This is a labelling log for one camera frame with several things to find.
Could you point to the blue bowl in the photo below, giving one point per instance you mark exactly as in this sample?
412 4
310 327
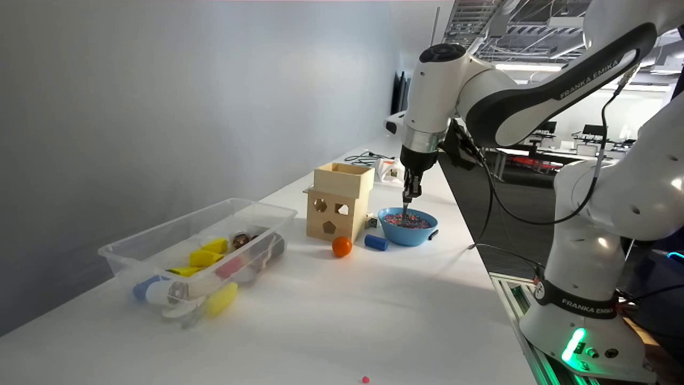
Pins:
409 237

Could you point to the black computer monitor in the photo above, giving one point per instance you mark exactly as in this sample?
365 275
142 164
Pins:
543 127
594 131

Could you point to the wooden shape sorter box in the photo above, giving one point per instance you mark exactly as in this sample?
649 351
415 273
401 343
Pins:
334 217

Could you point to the small plain wooden box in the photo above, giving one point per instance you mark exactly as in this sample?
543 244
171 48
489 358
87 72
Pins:
344 181

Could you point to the metal spoon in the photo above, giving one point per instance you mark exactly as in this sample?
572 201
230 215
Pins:
404 213

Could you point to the white plastic utensil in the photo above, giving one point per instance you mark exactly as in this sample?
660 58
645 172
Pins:
182 313

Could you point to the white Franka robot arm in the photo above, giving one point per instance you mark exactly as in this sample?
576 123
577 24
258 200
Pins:
441 93

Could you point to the single red cereal piece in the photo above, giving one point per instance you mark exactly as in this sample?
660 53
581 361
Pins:
363 380

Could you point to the orange ball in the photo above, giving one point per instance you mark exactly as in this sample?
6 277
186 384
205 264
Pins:
343 246

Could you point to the pink flat toy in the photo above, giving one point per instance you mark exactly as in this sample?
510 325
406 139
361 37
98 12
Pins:
228 268

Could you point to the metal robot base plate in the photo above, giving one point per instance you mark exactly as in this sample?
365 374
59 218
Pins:
514 301

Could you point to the clear plastic bin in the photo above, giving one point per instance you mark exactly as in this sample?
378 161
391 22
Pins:
171 237

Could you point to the blue cylinder block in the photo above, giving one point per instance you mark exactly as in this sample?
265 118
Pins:
374 242

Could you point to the cluttered tray of parts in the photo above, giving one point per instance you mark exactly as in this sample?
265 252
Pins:
370 164

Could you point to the yellow oblong toy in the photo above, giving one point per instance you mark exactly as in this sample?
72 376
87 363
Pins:
221 299

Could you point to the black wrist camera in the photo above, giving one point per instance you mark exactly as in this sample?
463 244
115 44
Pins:
459 146

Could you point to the colourful cereal in bowl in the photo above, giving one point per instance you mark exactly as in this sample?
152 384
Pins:
419 221

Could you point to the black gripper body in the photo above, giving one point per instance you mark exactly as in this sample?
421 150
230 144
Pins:
416 164

